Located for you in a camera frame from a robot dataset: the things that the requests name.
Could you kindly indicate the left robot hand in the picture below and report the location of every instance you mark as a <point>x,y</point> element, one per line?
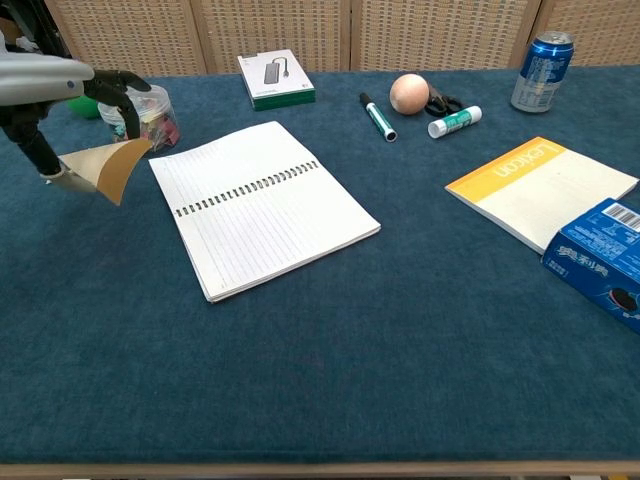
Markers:
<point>40,80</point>

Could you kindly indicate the brown cream bookmark with tassel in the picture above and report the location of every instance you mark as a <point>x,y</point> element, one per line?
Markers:
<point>117,167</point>

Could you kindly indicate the spiral notebook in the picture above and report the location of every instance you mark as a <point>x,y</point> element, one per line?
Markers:
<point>280,225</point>

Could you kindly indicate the black tripod stand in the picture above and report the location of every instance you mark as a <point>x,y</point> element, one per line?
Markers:
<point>52,30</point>

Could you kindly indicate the green ball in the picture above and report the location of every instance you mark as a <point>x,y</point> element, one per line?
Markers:
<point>85,107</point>

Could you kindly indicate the clear jar of binder clips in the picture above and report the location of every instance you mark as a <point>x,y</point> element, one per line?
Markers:
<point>161,120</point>

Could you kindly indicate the white green-edged hub box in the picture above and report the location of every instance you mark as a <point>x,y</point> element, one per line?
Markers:
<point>275,75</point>

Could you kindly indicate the green whiteboard marker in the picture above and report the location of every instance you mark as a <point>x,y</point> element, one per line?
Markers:
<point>378,117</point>

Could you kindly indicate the peach ball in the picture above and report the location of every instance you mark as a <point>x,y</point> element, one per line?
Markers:
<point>409,94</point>

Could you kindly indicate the wooden rattan folding screen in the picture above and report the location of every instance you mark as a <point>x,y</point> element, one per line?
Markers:
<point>425,35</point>

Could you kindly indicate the teal table cloth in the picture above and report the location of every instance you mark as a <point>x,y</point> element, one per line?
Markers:
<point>320,375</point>

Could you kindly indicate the white green glue stick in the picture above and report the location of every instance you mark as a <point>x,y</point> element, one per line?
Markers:
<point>455,121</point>

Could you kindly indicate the blue soda can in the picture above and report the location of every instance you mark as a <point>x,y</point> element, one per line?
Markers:
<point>542,70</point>

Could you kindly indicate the yellow Lexicon notepad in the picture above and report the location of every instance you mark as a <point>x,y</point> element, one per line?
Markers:
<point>540,190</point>

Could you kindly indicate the blue Oreo cookie box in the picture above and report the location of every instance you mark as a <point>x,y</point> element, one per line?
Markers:
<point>600,260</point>

